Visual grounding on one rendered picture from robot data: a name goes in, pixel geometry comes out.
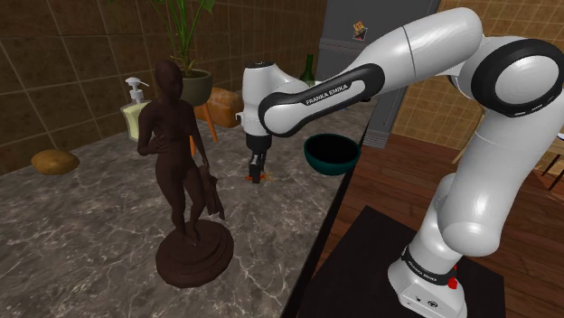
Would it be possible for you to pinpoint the small orange object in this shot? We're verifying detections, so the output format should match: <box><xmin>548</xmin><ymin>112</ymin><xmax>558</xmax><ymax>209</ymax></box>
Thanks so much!
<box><xmin>244</xmin><ymin>171</ymin><xmax>272</xmax><ymax>184</ymax></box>

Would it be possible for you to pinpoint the brown bread loaf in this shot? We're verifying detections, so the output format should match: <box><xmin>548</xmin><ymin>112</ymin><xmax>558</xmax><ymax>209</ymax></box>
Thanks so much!
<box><xmin>193</xmin><ymin>86</ymin><xmax>245</xmax><ymax>129</ymax></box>

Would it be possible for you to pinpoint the orange-legged plant stand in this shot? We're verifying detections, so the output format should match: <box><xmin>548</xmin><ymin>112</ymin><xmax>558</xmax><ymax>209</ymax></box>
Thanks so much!
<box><xmin>188</xmin><ymin>102</ymin><xmax>220</xmax><ymax>156</ymax></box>

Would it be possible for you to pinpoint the teal bowl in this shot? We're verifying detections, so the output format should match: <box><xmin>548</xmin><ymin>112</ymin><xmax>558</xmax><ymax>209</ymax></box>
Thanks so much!
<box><xmin>303</xmin><ymin>133</ymin><xmax>362</xmax><ymax>177</ymax></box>

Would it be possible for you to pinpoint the dark brown woman statue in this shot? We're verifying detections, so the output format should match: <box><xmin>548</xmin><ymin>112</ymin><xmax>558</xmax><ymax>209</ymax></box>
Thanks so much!
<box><xmin>136</xmin><ymin>59</ymin><xmax>236</xmax><ymax>290</ymax></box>

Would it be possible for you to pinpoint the green potted plant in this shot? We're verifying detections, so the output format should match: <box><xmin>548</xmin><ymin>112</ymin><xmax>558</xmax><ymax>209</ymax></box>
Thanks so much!
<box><xmin>143</xmin><ymin>0</ymin><xmax>217</xmax><ymax>108</ymax></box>

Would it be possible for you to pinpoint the green glass bottle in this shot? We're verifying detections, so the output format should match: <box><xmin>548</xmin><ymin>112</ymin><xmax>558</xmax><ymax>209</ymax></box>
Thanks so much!
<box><xmin>298</xmin><ymin>53</ymin><xmax>317</xmax><ymax>88</ymax></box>

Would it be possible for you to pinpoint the yellow soap pump dispenser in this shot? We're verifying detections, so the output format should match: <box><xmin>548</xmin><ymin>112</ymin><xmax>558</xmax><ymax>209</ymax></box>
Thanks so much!
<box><xmin>120</xmin><ymin>77</ymin><xmax>154</xmax><ymax>143</ymax></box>

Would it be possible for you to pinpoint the dark robot stand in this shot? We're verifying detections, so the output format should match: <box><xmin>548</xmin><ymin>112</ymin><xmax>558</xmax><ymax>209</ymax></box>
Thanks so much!
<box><xmin>296</xmin><ymin>204</ymin><xmax>507</xmax><ymax>318</ymax></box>

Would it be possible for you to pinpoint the grey refrigerator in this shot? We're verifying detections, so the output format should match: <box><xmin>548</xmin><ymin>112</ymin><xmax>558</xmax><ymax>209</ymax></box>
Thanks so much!
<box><xmin>314</xmin><ymin>0</ymin><xmax>442</xmax><ymax>149</ymax></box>

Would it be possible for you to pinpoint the brown potato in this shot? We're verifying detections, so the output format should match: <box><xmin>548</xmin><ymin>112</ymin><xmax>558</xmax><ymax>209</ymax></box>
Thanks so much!
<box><xmin>30</xmin><ymin>149</ymin><xmax>81</xmax><ymax>176</ymax></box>

